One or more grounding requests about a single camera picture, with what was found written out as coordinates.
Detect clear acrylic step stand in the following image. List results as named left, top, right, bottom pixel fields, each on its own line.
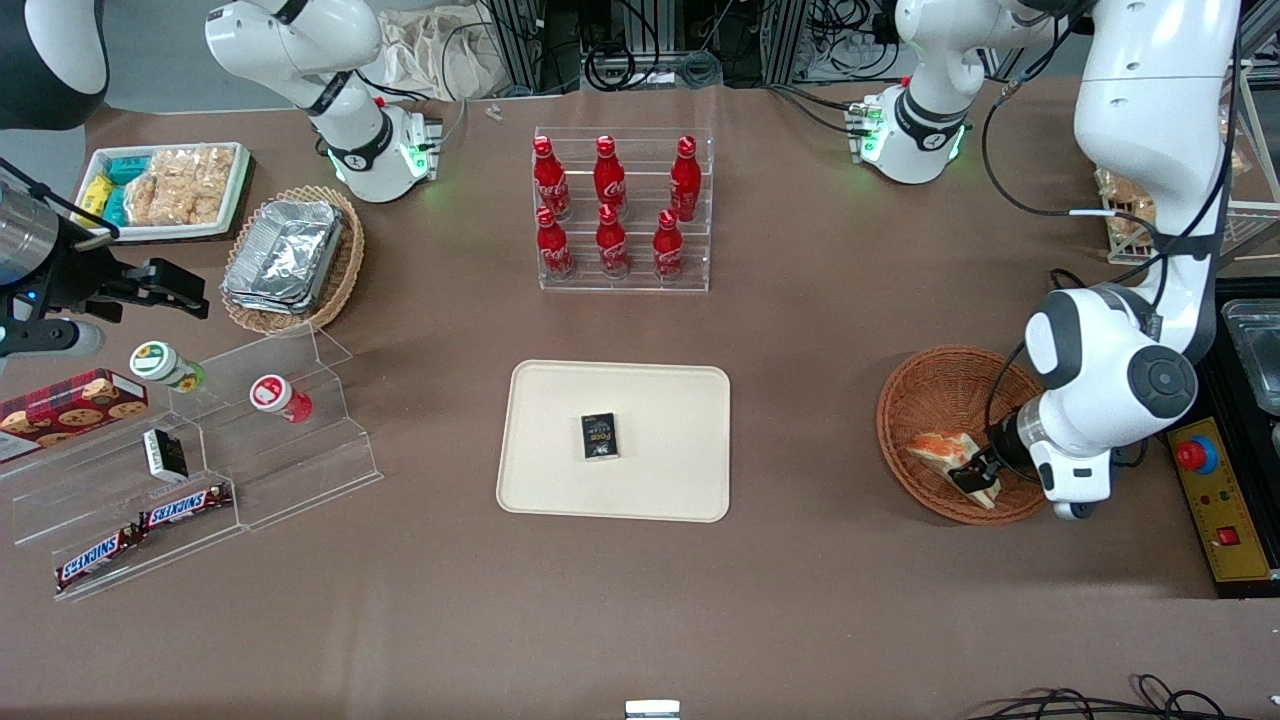
left=0, top=322, right=384, bottom=603

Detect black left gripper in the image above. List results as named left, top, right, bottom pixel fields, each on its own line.
left=950, top=408, right=1046, bottom=493

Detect small black white box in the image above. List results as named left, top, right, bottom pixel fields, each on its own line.
left=143, top=428, right=189, bottom=483

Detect black floor cable bundle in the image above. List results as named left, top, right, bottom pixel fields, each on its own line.
left=965, top=675, right=1236, bottom=720

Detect red cookie box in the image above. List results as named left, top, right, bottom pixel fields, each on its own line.
left=0, top=368, right=149, bottom=463

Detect clear rice cracker pack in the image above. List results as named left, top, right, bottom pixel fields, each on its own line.
left=122, top=172, right=226, bottom=228
left=150, top=147, right=237, bottom=191

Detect triangular sandwich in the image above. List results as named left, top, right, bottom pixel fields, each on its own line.
left=907, top=432, right=1003, bottom=511

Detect beige cloth bag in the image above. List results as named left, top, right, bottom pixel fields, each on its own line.
left=375, top=8, right=501, bottom=101

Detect clear fried snack pack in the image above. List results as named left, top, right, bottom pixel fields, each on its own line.
left=1108, top=200, right=1161, bottom=247
left=1097, top=168, right=1156, bottom=206

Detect orange-brown wicker basket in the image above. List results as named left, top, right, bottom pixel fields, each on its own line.
left=876, top=345, right=1067, bottom=526

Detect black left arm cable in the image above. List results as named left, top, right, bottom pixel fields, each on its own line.
left=980, top=0, right=1246, bottom=481

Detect stacked aluminium foil trays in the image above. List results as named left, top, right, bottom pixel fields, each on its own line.
left=222, top=198, right=347, bottom=317

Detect aluminium frame rack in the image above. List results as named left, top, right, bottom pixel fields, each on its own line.
left=760, top=0, right=901, bottom=89
left=485, top=0, right=586, bottom=96

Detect red cola bottle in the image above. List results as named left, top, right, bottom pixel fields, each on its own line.
left=533, top=135, right=572, bottom=221
left=596, top=203, right=631, bottom=278
left=594, top=135, right=628, bottom=216
left=535, top=205, right=575, bottom=281
left=670, top=135, right=703, bottom=223
left=653, top=208, right=686, bottom=282

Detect beige plastic tray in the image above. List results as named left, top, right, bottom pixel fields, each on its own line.
left=496, top=360, right=732, bottom=523

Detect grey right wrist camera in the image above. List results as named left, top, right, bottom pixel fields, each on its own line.
left=0, top=318, right=104, bottom=358

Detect small black card box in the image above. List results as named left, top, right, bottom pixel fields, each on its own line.
left=580, top=412, right=621, bottom=462

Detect white rectangular snack tray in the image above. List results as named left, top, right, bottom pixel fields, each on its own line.
left=72, top=142, right=251, bottom=241

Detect green drink bottle sunflower lid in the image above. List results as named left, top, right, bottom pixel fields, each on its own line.
left=130, top=340, right=208, bottom=394

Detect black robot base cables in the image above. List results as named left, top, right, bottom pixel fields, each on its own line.
left=768, top=82, right=863, bottom=136

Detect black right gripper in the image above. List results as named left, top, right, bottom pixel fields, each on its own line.
left=40, top=225, right=209, bottom=323

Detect yellow control box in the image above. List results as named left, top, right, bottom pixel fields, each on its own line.
left=1168, top=417, right=1277, bottom=584

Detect red drink bottle white lid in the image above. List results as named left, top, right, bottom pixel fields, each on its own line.
left=249, top=374, right=314, bottom=424

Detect light tan wicker basket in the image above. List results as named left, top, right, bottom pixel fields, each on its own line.
left=220, top=185, right=366, bottom=336

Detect black coiled cable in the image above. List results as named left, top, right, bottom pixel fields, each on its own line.
left=585, top=42, right=637, bottom=93

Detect black countertop appliance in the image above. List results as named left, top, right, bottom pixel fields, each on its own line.
left=1165, top=278, right=1280, bottom=601

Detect Snickers chocolate bar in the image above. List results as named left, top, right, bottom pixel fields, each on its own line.
left=55, top=525, right=146, bottom=591
left=138, top=483, right=233, bottom=531

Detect white wire rack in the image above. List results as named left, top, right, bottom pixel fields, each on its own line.
left=1095, top=58, right=1280, bottom=268

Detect clear acrylic bottle rack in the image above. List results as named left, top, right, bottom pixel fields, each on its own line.
left=533, top=126, right=713, bottom=294

